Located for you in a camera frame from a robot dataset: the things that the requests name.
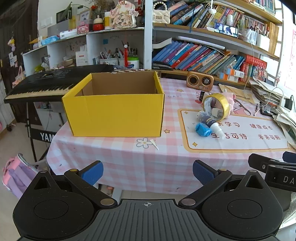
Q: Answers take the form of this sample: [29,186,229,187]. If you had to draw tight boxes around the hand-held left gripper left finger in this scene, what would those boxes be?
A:
[29,161,118,208]

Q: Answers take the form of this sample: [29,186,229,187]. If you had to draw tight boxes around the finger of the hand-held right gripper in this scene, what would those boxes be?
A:
[282,151,296,163]
[248,153,296,173]

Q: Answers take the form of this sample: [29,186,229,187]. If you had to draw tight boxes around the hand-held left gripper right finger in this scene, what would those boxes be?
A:
[181,160,269,208]

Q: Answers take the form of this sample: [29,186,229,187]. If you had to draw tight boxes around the yellow cardboard box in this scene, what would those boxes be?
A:
[61,71,165,138]

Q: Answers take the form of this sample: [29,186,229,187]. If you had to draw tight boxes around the yellow tape roll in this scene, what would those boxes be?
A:
[202,93,231,121]

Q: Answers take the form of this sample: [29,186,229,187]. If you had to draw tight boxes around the pink plush toy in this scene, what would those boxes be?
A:
[221,91,237,105]

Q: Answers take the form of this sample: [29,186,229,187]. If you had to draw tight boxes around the pile of newspapers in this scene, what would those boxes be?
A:
[273,105,296,152]

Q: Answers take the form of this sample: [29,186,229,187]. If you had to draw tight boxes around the dark blue bottle white nozzle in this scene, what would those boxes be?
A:
[196,111,226,140]

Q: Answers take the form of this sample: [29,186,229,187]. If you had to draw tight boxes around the small black case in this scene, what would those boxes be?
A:
[260,105,273,116]

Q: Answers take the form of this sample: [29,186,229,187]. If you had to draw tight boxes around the black keyboard stand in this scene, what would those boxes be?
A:
[25,102,58,163]

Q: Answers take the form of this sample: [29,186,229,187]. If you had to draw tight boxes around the stack of papers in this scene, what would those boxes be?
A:
[250,77,285,108]

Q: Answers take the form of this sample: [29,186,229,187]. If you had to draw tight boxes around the brown paper envelopes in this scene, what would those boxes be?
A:
[218,83,259,103]

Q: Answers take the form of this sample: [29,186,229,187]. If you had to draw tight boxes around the pink purple backpack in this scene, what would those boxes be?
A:
[2,153,50,200]

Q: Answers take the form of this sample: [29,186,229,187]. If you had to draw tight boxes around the blue orange white carton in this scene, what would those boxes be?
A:
[217,72,239,82]
[225,68,245,78]

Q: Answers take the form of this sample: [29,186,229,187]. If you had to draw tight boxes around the brown retro radio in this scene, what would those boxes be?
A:
[186,71,214,88]

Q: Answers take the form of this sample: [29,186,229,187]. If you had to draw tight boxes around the black electronic keyboard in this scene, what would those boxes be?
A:
[4,64,115,104]

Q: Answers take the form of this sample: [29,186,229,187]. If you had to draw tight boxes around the white pen cup with pens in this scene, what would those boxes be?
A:
[99,47,119,66]

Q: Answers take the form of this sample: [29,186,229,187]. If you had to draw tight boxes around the black flat pouch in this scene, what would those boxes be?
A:
[152,61,173,70]

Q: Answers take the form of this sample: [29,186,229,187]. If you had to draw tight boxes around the white red label box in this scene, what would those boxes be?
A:
[75,45,89,66]

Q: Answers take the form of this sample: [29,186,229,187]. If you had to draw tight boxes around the white tub green lid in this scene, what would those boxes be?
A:
[128,57,140,69]

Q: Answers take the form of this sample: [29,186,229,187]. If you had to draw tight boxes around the row of colourful books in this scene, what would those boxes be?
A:
[169,0,279,43]
[152,40,269,82]
[245,0,282,14]

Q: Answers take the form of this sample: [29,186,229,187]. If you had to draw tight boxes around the white storage bin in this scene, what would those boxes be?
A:
[255,34,270,52]

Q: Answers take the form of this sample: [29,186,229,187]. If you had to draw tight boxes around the red tassel ornament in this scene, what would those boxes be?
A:
[123,42,129,67]

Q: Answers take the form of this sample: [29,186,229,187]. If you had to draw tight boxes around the white cubby shelf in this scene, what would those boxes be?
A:
[22,27,145,77]

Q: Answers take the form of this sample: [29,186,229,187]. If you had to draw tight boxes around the white light bar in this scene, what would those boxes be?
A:
[178,36,225,49]

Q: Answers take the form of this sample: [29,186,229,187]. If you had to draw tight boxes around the smartphone with lit screen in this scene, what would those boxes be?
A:
[214,22,238,38]

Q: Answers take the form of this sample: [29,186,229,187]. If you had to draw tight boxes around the blue wet wipes pack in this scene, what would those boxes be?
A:
[41,36,61,45]

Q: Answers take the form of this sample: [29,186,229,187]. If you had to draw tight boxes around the white flat device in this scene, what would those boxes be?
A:
[60,29,78,39]

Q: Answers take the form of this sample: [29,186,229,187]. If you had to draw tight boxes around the pink printed tin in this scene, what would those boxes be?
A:
[77,23,93,34]

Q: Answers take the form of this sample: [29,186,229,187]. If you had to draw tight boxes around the red white round doll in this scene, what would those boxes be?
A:
[93,15,104,32]

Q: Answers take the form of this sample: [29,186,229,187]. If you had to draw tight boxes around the yellow white bottle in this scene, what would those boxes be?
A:
[104,11,113,30]

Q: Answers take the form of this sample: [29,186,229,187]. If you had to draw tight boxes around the dark wooden door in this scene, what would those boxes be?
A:
[0,0,38,121]

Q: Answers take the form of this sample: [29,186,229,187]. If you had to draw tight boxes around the floral decorated plaque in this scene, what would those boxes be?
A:
[110,0,139,29]

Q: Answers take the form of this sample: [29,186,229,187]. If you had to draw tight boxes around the white quilted handbag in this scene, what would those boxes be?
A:
[152,0,171,24]

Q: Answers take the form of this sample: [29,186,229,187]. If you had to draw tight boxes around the pink wall poster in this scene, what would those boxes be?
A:
[283,29,296,91]

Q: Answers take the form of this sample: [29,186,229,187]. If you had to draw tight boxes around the white charging cable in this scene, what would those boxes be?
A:
[238,34,285,109]

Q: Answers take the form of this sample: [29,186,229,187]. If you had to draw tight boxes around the white frame wooden bookshelf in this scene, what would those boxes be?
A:
[144,0,284,88]

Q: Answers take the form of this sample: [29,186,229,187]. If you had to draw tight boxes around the white wall switch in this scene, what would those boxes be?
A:
[39,17,52,28]

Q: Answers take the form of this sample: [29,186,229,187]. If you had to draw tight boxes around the black picture frame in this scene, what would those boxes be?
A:
[56,9,70,24]

